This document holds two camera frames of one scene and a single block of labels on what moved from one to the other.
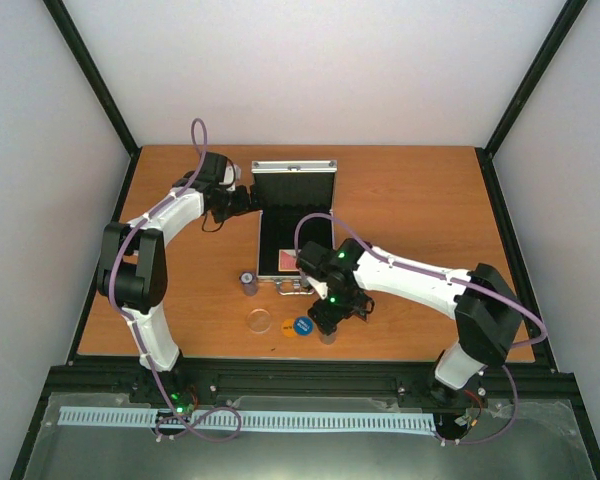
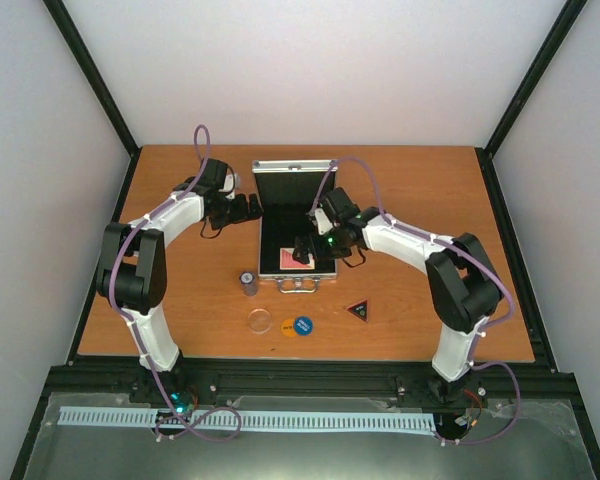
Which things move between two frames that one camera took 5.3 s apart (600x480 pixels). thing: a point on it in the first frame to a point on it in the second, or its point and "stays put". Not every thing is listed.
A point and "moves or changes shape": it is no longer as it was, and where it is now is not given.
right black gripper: (327, 318) to (303, 240)
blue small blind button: (303, 325) stays put
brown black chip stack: (328, 339) moves or changes shape
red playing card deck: (287, 261) stays put
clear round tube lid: (259, 320) stays put
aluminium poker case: (289, 191) stays put
